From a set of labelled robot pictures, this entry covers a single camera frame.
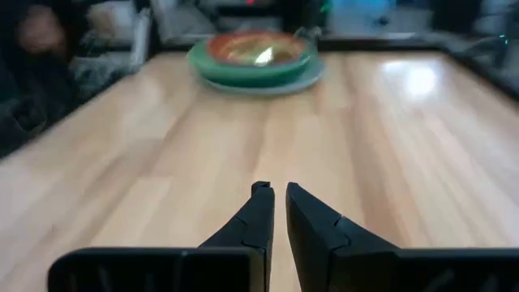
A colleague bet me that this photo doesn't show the person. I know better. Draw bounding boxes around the person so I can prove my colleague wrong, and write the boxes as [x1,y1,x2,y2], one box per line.
[0,0,101,157]

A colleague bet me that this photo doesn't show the orange-red plastic plate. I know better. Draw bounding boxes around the orange-red plastic plate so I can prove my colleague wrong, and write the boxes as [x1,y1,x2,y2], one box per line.
[207,31,308,67]

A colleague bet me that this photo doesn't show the large light blue plastic plate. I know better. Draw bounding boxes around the large light blue plastic plate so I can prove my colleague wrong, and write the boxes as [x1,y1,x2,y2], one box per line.
[197,52,326,97]

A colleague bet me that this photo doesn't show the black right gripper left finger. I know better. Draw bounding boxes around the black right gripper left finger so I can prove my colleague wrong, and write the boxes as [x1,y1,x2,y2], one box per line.
[198,181,276,292]

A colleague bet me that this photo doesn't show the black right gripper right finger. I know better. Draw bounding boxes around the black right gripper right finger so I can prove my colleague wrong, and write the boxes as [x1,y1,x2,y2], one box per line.
[285,182,401,292]

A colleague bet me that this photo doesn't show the stacked green and orange bowls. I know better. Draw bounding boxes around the stacked green and orange bowls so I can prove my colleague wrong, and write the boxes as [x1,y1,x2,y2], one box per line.
[187,36,320,88]

